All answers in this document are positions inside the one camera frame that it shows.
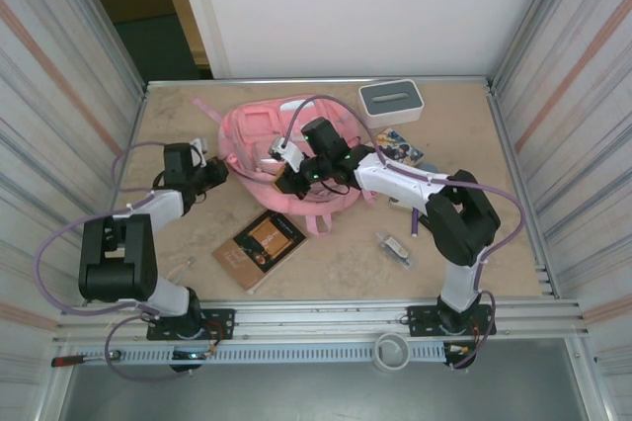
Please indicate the clear plastic eraser package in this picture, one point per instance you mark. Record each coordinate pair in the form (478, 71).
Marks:
(395, 249)

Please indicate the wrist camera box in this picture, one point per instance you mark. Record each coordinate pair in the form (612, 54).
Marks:
(289, 151)
(198, 146)

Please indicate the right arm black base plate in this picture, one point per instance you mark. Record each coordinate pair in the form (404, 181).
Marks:
(419, 319)

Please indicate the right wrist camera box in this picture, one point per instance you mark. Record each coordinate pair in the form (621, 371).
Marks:
(289, 151)

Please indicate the pink backpack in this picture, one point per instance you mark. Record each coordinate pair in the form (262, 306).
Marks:
(247, 129)

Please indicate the purple marker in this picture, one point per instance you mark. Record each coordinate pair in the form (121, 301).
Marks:
(415, 226)

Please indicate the brown book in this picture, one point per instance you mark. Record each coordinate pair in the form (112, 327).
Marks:
(261, 248)

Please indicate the grey tape roll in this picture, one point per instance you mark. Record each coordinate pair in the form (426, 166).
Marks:
(392, 354)

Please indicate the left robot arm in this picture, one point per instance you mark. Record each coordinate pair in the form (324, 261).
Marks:
(116, 263)

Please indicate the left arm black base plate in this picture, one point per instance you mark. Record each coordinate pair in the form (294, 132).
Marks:
(222, 322)

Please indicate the white door frame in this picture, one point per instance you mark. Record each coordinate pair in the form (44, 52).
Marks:
(200, 6)

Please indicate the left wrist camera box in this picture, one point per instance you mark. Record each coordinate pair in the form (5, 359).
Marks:
(198, 146)

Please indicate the aluminium mounting rail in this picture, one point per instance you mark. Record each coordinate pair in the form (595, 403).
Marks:
(321, 317)

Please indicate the white grey tissue box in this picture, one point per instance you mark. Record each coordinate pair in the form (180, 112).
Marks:
(390, 102)

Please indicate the colourful manga book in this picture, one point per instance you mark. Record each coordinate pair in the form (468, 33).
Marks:
(400, 146)

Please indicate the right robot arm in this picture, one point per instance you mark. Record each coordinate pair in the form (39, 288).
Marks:
(464, 223)

